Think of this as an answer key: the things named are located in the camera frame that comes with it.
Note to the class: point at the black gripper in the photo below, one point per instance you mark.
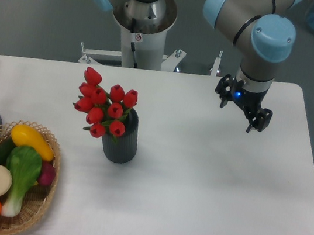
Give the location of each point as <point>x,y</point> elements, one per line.
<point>230,89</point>

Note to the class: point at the red tulip bouquet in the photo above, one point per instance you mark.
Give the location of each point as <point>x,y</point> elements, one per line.
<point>106,112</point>

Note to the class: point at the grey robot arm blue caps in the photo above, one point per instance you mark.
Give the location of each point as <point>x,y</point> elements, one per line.
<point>255,27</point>

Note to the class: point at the dark grey ribbed vase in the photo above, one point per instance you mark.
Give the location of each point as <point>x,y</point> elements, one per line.
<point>124,148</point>

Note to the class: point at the purple red radish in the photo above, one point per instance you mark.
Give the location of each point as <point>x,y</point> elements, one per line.
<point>47,174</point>

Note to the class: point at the yellow squash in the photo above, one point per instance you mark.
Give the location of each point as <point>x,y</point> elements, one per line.
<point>24,135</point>

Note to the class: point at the green bok choy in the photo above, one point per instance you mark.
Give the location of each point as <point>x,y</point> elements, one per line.
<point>24,163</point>

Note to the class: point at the woven wicker basket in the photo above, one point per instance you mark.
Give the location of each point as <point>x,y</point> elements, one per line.
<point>37,201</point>

